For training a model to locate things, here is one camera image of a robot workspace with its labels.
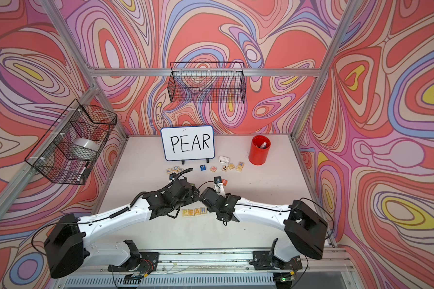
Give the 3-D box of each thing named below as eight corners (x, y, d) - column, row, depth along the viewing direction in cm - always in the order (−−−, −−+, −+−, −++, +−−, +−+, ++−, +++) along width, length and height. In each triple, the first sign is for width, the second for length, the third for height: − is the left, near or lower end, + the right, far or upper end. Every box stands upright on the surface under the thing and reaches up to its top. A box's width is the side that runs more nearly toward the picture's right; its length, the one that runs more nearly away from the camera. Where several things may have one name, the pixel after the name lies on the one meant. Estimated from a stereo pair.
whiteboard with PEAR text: (165, 163, 107) (157, 142, 93) (169, 146, 116) (162, 125, 102) (214, 162, 107) (213, 142, 93) (214, 146, 116) (213, 125, 102)
